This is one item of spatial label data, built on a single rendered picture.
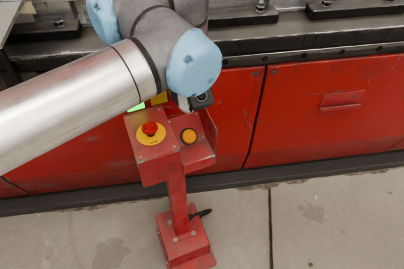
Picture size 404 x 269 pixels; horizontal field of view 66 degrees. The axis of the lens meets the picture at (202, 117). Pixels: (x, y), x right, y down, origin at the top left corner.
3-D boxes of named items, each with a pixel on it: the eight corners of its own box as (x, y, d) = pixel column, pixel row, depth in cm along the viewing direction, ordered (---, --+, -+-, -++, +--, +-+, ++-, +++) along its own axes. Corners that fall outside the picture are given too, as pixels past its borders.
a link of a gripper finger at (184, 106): (183, 98, 76) (181, 71, 69) (191, 116, 73) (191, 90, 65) (171, 101, 75) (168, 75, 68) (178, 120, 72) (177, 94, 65)
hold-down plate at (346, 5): (310, 20, 91) (312, 11, 89) (303, 11, 95) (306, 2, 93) (404, 12, 94) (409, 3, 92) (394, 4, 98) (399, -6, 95)
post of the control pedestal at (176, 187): (177, 236, 124) (165, 163, 84) (172, 224, 128) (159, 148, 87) (189, 232, 126) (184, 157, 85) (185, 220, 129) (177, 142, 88)
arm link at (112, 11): (110, 20, 37) (186, -9, 41) (75, -16, 43) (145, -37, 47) (124, 70, 43) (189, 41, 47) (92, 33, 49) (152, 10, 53)
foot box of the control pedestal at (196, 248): (171, 284, 124) (169, 275, 115) (154, 227, 139) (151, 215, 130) (217, 265, 129) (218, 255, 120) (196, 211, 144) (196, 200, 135)
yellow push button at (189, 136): (183, 145, 83) (184, 145, 81) (179, 132, 83) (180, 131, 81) (196, 141, 84) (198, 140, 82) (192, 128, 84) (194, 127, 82)
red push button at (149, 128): (145, 143, 74) (143, 134, 71) (141, 131, 76) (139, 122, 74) (161, 139, 75) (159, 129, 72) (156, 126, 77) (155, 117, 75)
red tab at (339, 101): (320, 111, 111) (326, 98, 106) (318, 107, 113) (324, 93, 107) (359, 107, 113) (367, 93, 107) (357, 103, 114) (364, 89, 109)
